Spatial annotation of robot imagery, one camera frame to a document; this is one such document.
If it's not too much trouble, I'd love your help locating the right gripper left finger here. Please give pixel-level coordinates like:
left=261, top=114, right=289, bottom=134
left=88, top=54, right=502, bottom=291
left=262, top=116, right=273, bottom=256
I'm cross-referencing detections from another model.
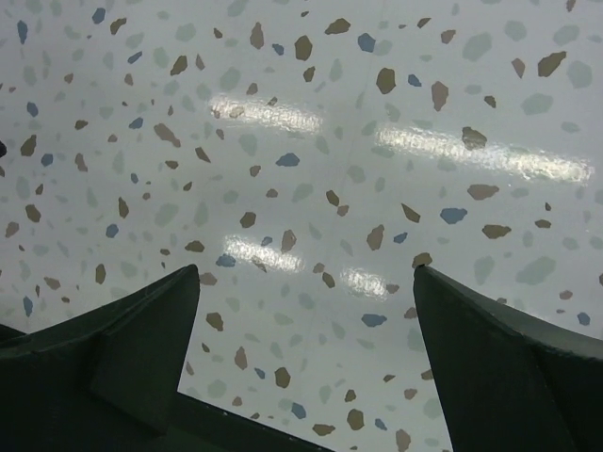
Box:
left=1, top=265, right=200, bottom=451

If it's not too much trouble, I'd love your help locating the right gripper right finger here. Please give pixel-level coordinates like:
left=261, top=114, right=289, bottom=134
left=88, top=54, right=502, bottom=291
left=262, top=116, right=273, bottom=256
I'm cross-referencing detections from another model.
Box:
left=413, top=266, right=602, bottom=451

